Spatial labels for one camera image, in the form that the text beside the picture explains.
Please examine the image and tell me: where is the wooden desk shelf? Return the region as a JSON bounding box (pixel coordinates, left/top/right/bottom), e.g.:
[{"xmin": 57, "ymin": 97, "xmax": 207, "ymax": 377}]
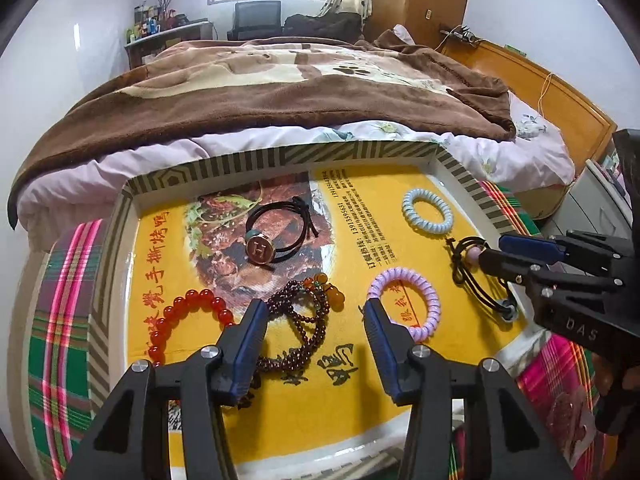
[{"xmin": 125, "ymin": 20, "xmax": 214, "ymax": 70}]

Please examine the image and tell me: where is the black hair tie round charm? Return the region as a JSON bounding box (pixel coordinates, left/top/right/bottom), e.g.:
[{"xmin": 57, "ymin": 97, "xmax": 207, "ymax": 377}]
[{"xmin": 244, "ymin": 196, "xmax": 319, "ymax": 266}]

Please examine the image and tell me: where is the red bead bracelet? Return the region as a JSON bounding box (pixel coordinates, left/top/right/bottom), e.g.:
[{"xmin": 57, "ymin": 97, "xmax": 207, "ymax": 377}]
[{"xmin": 146, "ymin": 287, "xmax": 236, "ymax": 369}]

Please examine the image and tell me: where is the dark garnet bead necklace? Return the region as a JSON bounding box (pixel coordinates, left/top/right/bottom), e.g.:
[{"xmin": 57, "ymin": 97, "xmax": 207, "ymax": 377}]
[{"xmin": 236, "ymin": 271, "xmax": 346, "ymax": 409}]

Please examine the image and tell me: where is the wooden headboard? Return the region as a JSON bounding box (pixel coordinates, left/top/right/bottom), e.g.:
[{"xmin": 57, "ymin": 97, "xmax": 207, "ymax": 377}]
[{"xmin": 442, "ymin": 39, "xmax": 617, "ymax": 172}]

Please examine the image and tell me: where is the yellow striped tray box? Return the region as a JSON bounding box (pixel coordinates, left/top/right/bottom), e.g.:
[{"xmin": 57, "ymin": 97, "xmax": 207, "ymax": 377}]
[{"xmin": 88, "ymin": 141, "xmax": 546, "ymax": 479}]

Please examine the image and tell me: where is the dark bag by window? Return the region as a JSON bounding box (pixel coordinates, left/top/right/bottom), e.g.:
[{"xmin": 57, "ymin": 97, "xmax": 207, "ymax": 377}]
[{"xmin": 282, "ymin": 12, "xmax": 362, "ymax": 44}]

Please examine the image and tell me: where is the purple spiral hair tie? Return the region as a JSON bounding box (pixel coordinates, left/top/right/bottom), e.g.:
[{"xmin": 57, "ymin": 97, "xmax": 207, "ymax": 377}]
[{"xmin": 366, "ymin": 266, "xmax": 443, "ymax": 344}]

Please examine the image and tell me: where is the colourful plaid tablecloth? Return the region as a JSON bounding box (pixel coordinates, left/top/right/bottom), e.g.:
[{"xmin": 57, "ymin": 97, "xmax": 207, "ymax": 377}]
[{"xmin": 28, "ymin": 180, "xmax": 597, "ymax": 479}]

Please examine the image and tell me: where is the brown plush blanket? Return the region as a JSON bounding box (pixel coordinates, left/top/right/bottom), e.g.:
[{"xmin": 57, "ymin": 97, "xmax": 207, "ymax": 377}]
[{"xmin": 6, "ymin": 32, "xmax": 516, "ymax": 223}]

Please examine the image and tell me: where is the clear plastic packet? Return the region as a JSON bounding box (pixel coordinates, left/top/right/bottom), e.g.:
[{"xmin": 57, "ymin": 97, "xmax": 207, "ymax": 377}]
[{"xmin": 546, "ymin": 386, "xmax": 597, "ymax": 468}]

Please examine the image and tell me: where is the black office chair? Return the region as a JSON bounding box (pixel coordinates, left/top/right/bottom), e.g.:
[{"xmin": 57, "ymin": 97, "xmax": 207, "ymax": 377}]
[{"xmin": 227, "ymin": 0, "xmax": 282, "ymax": 41}]

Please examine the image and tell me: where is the grey drawer nightstand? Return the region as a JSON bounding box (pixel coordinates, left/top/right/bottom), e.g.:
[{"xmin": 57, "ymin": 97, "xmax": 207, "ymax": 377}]
[{"xmin": 541, "ymin": 160, "xmax": 632, "ymax": 240}]

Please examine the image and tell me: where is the black hair tie pink bead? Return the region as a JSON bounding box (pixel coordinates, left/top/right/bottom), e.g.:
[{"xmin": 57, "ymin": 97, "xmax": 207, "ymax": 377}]
[{"xmin": 445, "ymin": 236, "xmax": 518, "ymax": 324}]

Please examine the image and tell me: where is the bed with floral sheet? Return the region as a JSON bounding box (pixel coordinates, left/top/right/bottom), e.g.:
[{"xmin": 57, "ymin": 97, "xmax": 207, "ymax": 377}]
[{"xmin": 10, "ymin": 83, "xmax": 575, "ymax": 249}]

